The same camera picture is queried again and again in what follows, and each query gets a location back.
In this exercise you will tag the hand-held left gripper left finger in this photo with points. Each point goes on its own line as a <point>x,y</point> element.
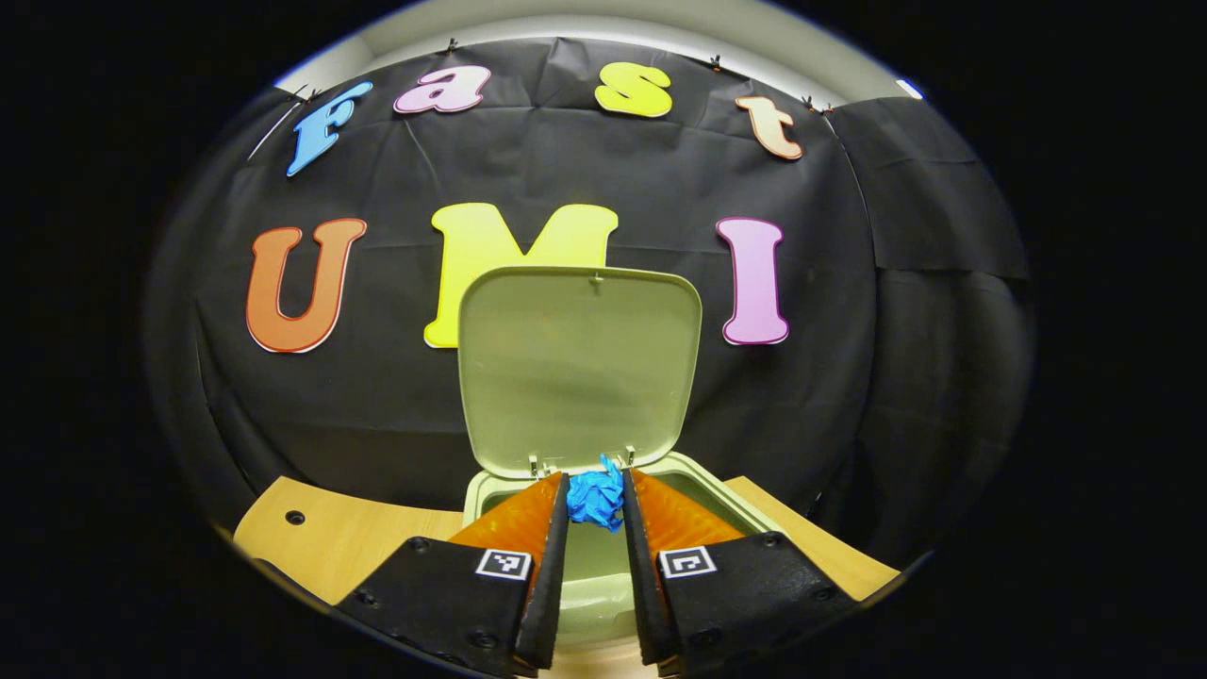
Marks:
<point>552,585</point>

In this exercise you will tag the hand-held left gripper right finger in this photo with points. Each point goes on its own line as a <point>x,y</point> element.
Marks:
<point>639,585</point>

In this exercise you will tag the blue paper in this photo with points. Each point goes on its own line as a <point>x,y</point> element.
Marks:
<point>596,500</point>

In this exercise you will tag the green desktop garbage bin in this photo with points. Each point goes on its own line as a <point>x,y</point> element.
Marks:
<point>575,368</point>

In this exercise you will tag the wooden desktop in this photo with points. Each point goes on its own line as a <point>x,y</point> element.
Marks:
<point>349,542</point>

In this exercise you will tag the black backdrop cloth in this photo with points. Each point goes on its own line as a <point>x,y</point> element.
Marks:
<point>377,396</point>

